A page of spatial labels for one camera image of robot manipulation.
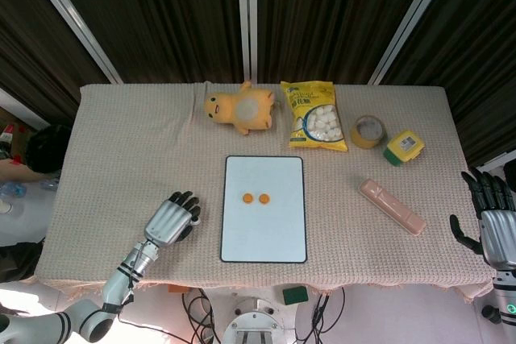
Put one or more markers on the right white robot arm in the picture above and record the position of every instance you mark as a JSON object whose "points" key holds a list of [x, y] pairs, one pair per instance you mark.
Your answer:
{"points": [[506, 291]]}

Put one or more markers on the black round knob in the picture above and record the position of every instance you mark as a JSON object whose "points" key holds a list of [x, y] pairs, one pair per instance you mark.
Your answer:
{"points": [[491, 314]]}

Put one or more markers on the green block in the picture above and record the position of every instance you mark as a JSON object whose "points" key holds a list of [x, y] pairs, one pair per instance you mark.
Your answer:
{"points": [[295, 295]]}

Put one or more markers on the clear plastic bottle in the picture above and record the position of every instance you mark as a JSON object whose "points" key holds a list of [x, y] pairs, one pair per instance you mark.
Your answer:
{"points": [[10, 190]]}

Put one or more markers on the beige knitted tablecloth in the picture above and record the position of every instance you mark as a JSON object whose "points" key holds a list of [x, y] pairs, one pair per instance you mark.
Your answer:
{"points": [[133, 150]]}

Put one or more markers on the black bag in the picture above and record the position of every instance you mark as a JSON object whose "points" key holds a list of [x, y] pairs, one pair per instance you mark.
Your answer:
{"points": [[46, 148]]}

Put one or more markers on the yellow marshmallow bag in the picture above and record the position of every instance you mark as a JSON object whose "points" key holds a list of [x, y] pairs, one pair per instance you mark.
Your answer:
{"points": [[316, 118]]}

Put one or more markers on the yellow plush toy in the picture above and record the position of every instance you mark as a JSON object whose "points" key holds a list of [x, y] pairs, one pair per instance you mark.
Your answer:
{"points": [[240, 110]]}

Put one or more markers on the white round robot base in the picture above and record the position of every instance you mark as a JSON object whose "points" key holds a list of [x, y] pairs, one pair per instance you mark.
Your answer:
{"points": [[253, 322]]}

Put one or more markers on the white magnetic board black rim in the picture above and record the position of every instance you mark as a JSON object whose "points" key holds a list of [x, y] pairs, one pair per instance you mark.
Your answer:
{"points": [[264, 231]]}

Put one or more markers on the yellow tape roll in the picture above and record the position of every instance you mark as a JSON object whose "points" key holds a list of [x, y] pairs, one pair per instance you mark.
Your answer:
{"points": [[367, 132]]}

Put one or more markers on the pink long case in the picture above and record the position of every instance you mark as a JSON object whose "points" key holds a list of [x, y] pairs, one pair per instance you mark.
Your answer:
{"points": [[391, 205]]}

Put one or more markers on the yellow green small box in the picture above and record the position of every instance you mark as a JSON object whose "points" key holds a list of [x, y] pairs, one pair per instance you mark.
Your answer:
{"points": [[405, 147]]}

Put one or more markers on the white metal frame post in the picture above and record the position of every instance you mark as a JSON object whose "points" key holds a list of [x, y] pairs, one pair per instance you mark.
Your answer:
{"points": [[72, 17], [411, 21], [246, 17]]}

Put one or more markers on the orange round magnet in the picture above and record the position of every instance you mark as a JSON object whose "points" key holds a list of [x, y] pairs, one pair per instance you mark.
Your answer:
{"points": [[247, 198], [264, 198]]}

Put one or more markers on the dark brown curtain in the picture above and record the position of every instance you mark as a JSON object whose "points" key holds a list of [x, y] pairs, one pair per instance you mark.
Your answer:
{"points": [[169, 17]]}

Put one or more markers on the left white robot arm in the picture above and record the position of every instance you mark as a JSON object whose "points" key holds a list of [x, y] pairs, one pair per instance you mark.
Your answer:
{"points": [[115, 285]]}

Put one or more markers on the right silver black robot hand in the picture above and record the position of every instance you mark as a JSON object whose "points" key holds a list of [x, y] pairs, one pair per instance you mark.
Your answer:
{"points": [[498, 231]]}

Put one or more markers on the brown cardboard box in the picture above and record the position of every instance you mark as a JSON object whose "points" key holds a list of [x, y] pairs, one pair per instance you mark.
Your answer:
{"points": [[16, 175]]}

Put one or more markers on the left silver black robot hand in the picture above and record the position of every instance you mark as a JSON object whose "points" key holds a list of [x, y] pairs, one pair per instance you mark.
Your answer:
{"points": [[167, 219]]}

